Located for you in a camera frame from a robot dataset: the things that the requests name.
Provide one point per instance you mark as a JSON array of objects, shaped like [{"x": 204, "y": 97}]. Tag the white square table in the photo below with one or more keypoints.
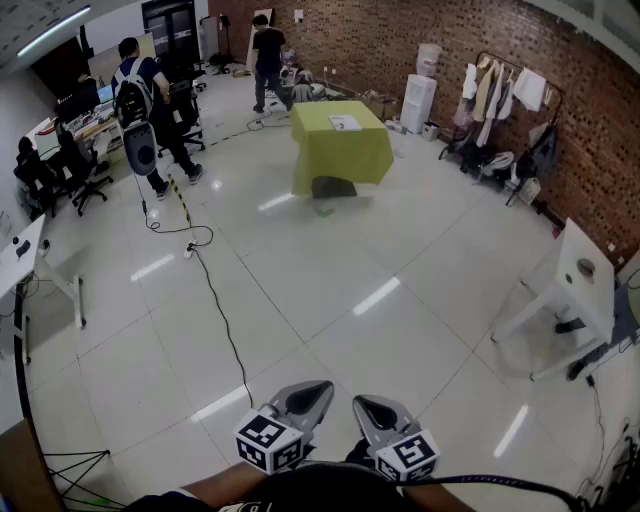
[{"x": 585, "y": 295}]

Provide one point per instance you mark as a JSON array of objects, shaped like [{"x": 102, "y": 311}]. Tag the brown cardboard sheet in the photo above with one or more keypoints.
[{"x": 22, "y": 470}]

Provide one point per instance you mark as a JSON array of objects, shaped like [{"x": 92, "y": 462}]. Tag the white oval device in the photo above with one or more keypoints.
[{"x": 139, "y": 150}]

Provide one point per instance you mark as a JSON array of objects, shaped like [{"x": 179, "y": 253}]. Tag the white water dispenser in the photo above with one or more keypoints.
[{"x": 417, "y": 102}]

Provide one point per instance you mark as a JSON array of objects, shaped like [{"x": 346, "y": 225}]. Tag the black monitor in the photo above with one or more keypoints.
[{"x": 79, "y": 100}]

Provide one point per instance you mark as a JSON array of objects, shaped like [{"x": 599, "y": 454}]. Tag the white paper bag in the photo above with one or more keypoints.
[{"x": 531, "y": 189}]

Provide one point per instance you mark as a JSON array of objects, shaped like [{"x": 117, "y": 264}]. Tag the person's left forearm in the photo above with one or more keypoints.
[{"x": 225, "y": 484}]

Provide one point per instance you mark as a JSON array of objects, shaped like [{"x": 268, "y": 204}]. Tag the black double door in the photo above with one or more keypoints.
[{"x": 170, "y": 27}]

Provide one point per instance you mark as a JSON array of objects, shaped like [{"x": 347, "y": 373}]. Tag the table with green cloth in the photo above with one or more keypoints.
[{"x": 340, "y": 155}]

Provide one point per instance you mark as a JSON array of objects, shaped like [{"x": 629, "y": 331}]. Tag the black office chair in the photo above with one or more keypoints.
[
  {"x": 80, "y": 165},
  {"x": 32, "y": 180},
  {"x": 186, "y": 112}
]

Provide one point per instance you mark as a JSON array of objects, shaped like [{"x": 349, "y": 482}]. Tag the white wall paper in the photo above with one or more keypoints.
[{"x": 299, "y": 15}]

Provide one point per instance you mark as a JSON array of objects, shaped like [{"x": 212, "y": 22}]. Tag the white power strip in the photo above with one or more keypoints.
[{"x": 190, "y": 249}]

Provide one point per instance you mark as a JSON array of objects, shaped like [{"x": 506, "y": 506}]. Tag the small white box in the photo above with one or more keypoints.
[{"x": 430, "y": 131}]

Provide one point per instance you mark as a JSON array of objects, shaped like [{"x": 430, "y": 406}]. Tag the black clothes rack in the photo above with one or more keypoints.
[{"x": 555, "y": 90}]

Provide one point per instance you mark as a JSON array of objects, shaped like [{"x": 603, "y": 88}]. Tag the grey hanging bag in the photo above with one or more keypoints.
[{"x": 545, "y": 152}]

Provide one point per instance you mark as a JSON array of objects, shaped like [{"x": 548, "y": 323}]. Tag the wooden board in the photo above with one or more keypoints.
[{"x": 260, "y": 20}]

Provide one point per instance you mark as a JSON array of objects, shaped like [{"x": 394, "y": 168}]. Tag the cardboard boxes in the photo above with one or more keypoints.
[{"x": 381, "y": 104}]

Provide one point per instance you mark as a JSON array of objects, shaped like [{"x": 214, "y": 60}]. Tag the white desk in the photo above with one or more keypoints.
[{"x": 20, "y": 272}]

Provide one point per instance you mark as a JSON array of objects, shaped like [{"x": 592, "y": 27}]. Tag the white hanging shirt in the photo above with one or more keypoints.
[{"x": 530, "y": 89}]

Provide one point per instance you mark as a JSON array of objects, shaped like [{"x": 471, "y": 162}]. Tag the yellow black striped strip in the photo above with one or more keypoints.
[{"x": 181, "y": 200}]

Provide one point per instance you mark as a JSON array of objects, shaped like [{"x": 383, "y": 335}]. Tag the white book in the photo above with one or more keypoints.
[{"x": 345, "y": 123}]

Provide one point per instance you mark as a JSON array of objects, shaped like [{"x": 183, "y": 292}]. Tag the clear water dispenser bottle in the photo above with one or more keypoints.
[{"x": 429, "y": 60}]

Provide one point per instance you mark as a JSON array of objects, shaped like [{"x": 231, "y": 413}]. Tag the cluttered office desk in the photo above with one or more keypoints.
[{"x": 95, "y": 127}]

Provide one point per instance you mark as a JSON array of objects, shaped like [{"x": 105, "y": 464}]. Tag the grey floor backpack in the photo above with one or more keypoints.
[{"x": 497, "y": 165}]

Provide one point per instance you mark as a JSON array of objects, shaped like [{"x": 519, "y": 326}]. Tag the beige hanging coat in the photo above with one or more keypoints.
[{"x": 485, "y": 92}]

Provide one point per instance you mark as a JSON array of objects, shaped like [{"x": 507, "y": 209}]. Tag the long ceiling light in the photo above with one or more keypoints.
[{"x": 52, "y": 31}]

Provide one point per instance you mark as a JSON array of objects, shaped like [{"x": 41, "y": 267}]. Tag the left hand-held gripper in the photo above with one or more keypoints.
[{"x": 280, "y": 440}]

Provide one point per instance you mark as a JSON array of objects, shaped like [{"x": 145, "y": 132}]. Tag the person's right forearm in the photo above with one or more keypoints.
[{"x": 432, "y": 501}]

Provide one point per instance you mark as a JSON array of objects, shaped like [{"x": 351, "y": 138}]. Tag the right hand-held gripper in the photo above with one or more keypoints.
[{"x": 400, "y": 450}]

